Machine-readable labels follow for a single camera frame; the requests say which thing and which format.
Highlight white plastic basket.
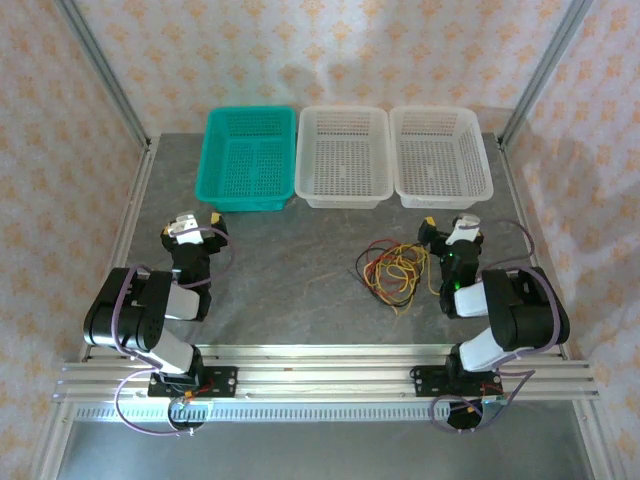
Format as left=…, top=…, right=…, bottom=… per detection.
left=293, top=104, right=395, bottom=210
left=388, top=104, right=495, bottom=210

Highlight teal plastic basket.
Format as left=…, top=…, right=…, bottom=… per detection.
left=193, top=105, right=297, bottom=213

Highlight grey metal sheet panel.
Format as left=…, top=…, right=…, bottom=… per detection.
left=54, top=419, right=596, bottom=480

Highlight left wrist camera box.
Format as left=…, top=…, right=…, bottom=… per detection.
left=166, top=210, right=202, bottom=246

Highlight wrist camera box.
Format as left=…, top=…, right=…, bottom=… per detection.
left=446, top=213, right=482, bottom=246
left=166, top=210, right=202, bottom=246

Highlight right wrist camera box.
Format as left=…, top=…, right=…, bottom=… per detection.
left=446, top=213, right=482, bottom=246

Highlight aluminium table side rail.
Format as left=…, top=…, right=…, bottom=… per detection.
left=29, top=133, right=161, bottom=480
left=497, top=133, right=621, bottom=480

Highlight power wires with yellow connector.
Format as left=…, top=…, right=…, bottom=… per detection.
left=167, top=379, right=217, bottom=437
left=447, top=382, right=507, bottom=434

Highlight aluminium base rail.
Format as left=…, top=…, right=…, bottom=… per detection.
left=52, top=343, right=601, bottom=402

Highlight aluminium frame post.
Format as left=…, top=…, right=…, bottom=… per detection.
left=53, top=0, right=153, bottom=150
left=498, top=0, right=597, bottom=150

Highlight grey slotted cable duct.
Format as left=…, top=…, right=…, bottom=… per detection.
left=73, top=402, right=504, bottom=424

